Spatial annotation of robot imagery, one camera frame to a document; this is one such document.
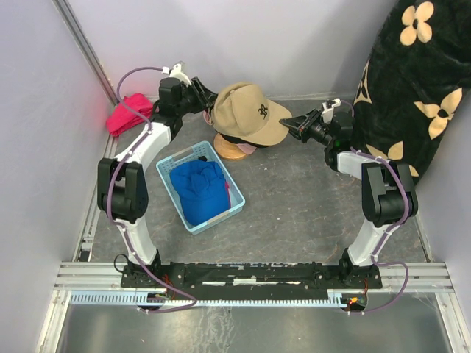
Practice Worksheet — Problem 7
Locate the tan cap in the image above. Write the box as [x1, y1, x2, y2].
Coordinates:
[210, 82, 292, 146]

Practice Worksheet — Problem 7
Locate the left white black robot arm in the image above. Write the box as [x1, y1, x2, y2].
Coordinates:
[97, 77, 217, 287]

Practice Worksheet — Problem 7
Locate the colourful cap in basket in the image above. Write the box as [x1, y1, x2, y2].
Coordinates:
[170, 160, 231, 227]

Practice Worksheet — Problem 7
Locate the black floral blanket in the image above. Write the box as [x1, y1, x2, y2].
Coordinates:
[350, 0, 470, 183]

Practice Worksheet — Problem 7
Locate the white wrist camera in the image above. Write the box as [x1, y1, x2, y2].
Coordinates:
[321, 98, 341, 124]
[162, 62, 192, 86]

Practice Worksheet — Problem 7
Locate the aluminium corner profile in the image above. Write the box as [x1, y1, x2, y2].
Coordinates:
[52, 0, 118, 105]

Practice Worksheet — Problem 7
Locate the light blue plastic basket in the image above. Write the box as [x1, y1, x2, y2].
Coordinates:
[156, 141, 245, 235]

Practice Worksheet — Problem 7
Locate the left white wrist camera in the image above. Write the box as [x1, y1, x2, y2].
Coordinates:
[162, 62, 192, 86]

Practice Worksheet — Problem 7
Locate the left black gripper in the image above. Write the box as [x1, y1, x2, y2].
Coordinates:
[176, 76, 219, 116]

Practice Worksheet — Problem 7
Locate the red cloth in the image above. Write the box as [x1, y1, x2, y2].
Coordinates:
[106, 93, 153, 137]

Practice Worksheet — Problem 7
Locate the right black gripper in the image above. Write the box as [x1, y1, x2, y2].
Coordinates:
[278, 108, 333, 147]

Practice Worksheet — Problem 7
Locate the light blue cable duct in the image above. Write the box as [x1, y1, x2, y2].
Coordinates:
[69, 290, 355, 309]

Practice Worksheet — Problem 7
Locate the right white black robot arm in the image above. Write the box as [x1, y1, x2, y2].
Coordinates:
[280, 110, 418, 288]

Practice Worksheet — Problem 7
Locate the pink cap with R logo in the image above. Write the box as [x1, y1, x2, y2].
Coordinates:
[202, 108, 258, 155]

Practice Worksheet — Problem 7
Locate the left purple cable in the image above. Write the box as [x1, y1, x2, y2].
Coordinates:
[110, 66, 198, 313]

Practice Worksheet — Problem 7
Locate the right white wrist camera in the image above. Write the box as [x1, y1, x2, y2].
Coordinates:
[321, 98, 341, 124]

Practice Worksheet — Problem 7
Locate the wooden hat stand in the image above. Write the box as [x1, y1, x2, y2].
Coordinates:
[213, 134, 248, 161]

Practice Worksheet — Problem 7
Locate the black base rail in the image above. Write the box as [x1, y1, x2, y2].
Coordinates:
[121, 261, 383, 301]

